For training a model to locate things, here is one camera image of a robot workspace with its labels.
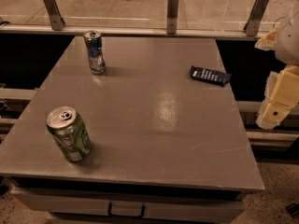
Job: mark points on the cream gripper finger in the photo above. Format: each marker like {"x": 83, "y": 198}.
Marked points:
{"x": 267, "y": 42}

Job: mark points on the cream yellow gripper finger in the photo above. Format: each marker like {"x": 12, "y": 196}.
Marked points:
{"x": 281, "y": 95}

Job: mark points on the blue redbull can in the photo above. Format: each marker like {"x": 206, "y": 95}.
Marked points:
{"x": 93, "y": 42}

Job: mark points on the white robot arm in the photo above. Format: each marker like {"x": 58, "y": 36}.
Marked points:
{"x": 287, "y": 39}

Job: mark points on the green soda can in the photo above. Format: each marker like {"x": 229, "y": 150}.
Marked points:
{"x": 68, "y": 129}

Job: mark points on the clear glass barrier panel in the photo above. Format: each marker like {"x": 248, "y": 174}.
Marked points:
{"x": 75, "y": 16}

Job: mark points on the right metal bracket post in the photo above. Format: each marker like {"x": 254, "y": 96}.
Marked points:
{"x": 252, "y": 26}

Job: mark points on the grey drawer with black handle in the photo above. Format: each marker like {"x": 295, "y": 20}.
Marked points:
{"x": 86, "y": 207}

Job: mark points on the left metal bracket post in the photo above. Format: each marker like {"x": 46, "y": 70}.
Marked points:
{"x": 52, "y": 9}

